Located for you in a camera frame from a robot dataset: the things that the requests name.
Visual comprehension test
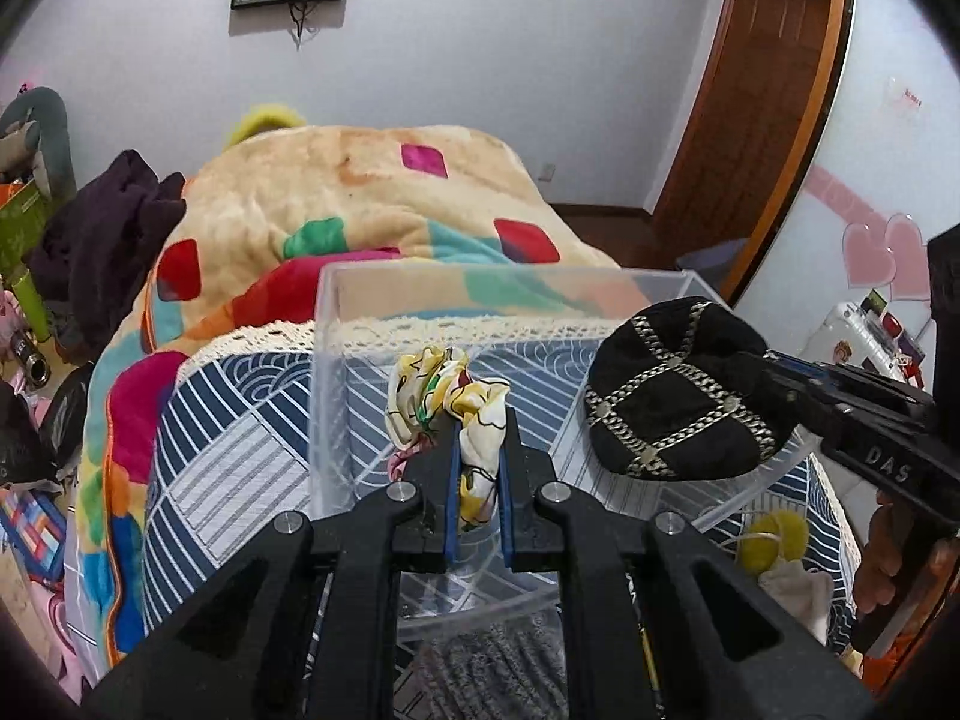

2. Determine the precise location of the white cloth pouch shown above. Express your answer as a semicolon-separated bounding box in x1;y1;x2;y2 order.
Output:
758;561;833;645

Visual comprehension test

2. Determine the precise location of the black checkered beret hat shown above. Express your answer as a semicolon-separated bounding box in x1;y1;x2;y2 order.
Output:
583;298;796;481

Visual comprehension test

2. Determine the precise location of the yellow felt ball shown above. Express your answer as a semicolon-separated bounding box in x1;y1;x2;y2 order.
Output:
737;509;809;577

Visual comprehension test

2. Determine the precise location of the yellow patterned silk scarf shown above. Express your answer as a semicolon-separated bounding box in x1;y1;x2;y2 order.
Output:
384;344;511;532

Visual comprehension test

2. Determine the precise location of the right hand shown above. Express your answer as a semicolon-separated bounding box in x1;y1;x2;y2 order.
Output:
853;491;960;620

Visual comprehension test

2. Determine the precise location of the white suitcase with stickers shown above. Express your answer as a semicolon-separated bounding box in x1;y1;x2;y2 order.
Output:
800;289;926;390

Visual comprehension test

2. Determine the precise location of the blue white patterned tablecloth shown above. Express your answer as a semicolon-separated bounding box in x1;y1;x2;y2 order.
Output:
138;319;861;720

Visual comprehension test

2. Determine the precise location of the clear plastic storage box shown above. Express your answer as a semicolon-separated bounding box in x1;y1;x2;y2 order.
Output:
307;260;820;644

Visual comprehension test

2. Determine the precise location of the brown wooden door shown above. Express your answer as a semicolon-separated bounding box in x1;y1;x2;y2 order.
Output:
652;0;853;302

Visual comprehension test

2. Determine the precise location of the colourful fleece blanket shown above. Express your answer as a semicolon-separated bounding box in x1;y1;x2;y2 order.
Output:
76;122;622;668

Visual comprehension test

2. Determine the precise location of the dark purple garment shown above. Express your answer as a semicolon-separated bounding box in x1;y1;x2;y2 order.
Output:
28;149;185;359

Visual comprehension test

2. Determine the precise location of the green cardboard box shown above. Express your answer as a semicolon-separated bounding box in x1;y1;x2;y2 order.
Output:
0;181;55;277

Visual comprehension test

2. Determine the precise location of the green dinosaur plush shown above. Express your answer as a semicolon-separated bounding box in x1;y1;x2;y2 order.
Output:
2;86;76;203

